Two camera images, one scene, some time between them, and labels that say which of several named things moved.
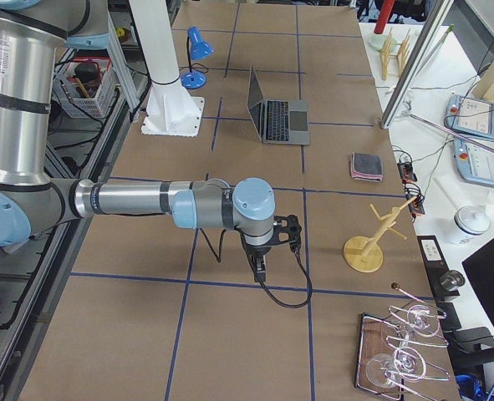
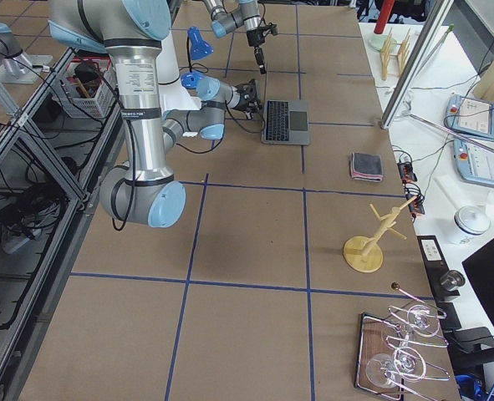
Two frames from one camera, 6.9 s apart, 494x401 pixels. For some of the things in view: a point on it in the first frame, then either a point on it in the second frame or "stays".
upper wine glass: x=423 y=321 stays
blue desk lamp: x=197 y=48 stays
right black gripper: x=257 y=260 → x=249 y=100
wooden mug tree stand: x=364 y=254 stays
